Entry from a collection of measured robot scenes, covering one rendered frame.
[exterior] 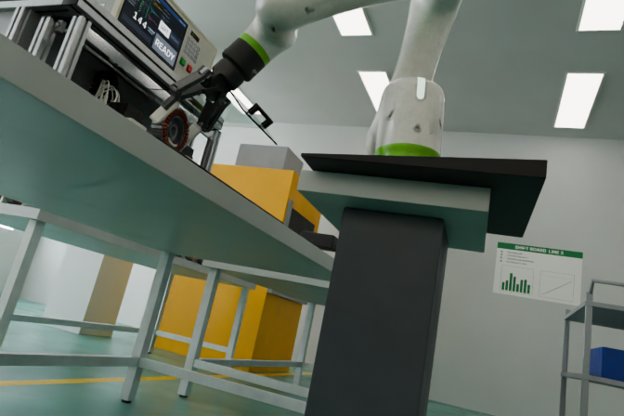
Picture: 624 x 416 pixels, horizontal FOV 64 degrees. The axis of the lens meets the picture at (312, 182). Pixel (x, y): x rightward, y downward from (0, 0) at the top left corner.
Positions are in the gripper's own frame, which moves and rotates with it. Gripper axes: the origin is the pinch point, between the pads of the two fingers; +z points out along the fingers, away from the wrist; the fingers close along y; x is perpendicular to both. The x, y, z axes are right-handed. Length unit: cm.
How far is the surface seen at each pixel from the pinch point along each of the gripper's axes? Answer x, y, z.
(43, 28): -34.5, 15.6, 4.0
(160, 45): -35.9, -12.1, -15.8
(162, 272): -49, -125, 49
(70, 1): -31.5, 18.3, -4.6
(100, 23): -29.3, 10.6, -6.3
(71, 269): -246, -330, 154
